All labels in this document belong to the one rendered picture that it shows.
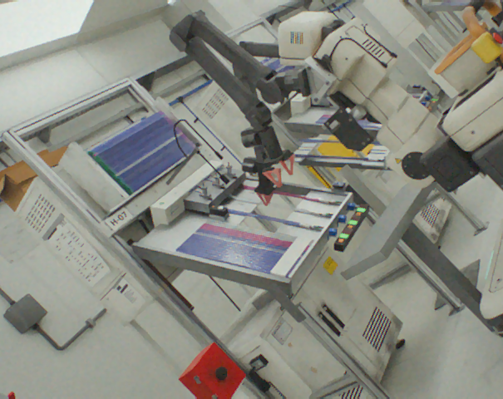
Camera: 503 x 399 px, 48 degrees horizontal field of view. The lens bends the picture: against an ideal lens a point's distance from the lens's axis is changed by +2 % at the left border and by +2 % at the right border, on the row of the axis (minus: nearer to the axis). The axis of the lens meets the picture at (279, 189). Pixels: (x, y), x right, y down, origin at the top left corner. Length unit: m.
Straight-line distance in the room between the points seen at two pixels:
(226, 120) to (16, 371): 1.90
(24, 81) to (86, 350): 2.13
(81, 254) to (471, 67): 1.76
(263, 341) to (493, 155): 1.14
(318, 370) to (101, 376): 1.74
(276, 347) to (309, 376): 0.18
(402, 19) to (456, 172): 5.05
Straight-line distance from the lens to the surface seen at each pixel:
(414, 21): 6.72
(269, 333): 2.29
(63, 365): 3.70
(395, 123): 1.87
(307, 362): 2.35
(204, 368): 1.85
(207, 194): 2.50
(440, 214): 3.68
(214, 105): 3.64
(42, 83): 4.79
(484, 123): 1.64
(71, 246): 2.62
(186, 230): 2.39
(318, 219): 2.37
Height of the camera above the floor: 1.05
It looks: 2 degrees down
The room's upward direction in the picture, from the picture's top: 44 degrees counter-clockwise
